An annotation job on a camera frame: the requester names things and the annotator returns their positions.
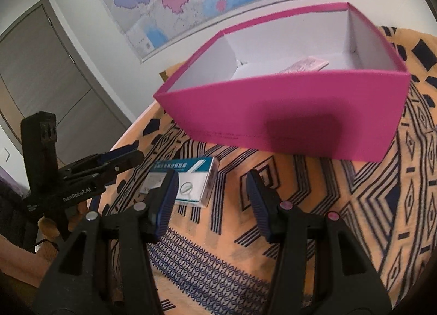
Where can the orange patterned blanket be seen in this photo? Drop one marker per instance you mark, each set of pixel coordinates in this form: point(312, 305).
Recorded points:
point(307, 216)

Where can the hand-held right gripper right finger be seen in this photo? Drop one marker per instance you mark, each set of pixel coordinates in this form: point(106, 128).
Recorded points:
point(258, 199)

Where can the blue and white small box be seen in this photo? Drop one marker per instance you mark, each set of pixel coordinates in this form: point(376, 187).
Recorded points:
point(195, 181)

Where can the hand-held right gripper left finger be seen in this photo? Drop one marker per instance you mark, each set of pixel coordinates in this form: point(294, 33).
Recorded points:
point(167, 199)

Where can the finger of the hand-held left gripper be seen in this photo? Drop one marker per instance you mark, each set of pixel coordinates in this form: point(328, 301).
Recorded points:
point(119, 153)
point(131, 160)

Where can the pink cardboard box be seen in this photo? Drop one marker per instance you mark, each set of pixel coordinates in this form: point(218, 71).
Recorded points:
point(307, 103)

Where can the person's left forearm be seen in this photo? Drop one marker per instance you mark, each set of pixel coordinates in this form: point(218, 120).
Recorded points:
point(17, 260)

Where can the person's left hand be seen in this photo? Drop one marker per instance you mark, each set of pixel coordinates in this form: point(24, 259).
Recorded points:
point(47, 228)

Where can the pink packet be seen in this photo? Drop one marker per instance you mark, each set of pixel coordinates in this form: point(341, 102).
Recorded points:
point(304, 65)

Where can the grey door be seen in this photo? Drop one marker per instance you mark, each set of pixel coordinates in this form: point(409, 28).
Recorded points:
point(51, 72)

